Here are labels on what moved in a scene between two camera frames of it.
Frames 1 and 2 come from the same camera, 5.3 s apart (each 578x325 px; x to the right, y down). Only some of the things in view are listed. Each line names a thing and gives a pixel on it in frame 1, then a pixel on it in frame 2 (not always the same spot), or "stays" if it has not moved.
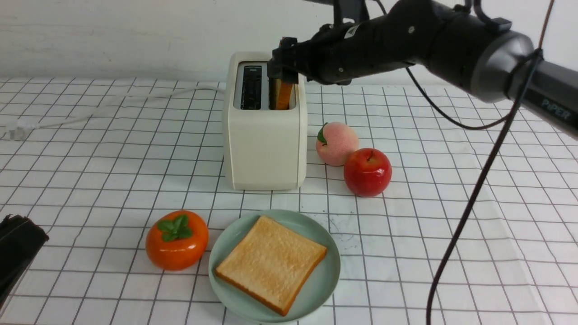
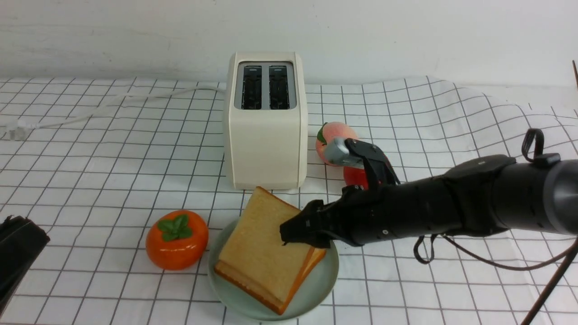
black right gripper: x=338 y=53 to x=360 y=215
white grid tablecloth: x=95 y=163 stays
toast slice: x=282 y=92 to x=255 y=252
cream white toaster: x=265 y=149 stays
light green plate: x=317 y=291 stays
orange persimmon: x=176 y=240 stays
